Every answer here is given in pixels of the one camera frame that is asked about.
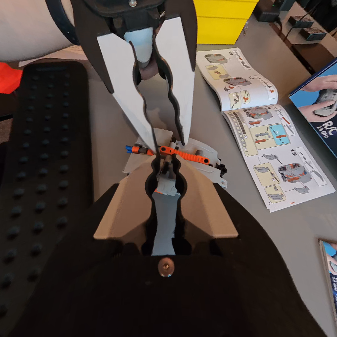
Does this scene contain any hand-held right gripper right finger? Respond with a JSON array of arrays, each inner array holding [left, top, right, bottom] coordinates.
[[171, 155, 239, 251]]

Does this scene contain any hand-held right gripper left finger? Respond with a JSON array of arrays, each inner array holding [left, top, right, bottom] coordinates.
[[93, 157, 162, 255]]

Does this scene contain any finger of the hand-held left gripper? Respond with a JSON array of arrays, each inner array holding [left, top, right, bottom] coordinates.
[[153, 16, 196, 146], [96, 33, 159, 153]]

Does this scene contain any orange toothed beam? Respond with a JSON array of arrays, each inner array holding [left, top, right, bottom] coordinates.
[[160, 146, 210, 165]]

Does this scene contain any grey building block robot model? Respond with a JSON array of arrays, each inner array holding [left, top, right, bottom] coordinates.
[[122, 128, 228, 196]]

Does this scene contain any person's left forearm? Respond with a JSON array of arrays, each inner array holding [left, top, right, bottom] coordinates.
[[0, 0, 79, 63]]

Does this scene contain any person's left hand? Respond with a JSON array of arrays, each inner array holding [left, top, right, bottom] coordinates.
[[138, 62, 161, 81]]

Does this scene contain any black wristband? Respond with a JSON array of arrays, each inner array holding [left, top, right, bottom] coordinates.
[[46, 0, 80, 46]]

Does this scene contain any yellow plastic bin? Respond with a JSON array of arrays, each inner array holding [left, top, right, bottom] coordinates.
[[193, 0, 260, 45]]

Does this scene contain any orange red plastic object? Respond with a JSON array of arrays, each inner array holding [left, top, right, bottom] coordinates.
[[0, 62, 23, 94]]

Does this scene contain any open instruction booklet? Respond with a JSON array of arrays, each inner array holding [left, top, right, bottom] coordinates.
[[196, 47, 336, 212]]

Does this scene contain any black perforated mat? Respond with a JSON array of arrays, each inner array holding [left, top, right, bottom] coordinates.
[[0, 61, 94, 319]]

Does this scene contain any large black power adapter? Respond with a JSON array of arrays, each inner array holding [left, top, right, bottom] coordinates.
[[254, 2, 282, 22]]

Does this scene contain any brown side table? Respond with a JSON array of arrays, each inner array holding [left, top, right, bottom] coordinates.
[[270, 0, 337, 75]]

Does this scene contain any small blue booklet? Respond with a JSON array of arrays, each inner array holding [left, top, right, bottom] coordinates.
[[319, 240, 337, 320]]

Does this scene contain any blue toy robot box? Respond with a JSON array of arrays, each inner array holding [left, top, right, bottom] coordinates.
[[289, 57, 337, 158]]

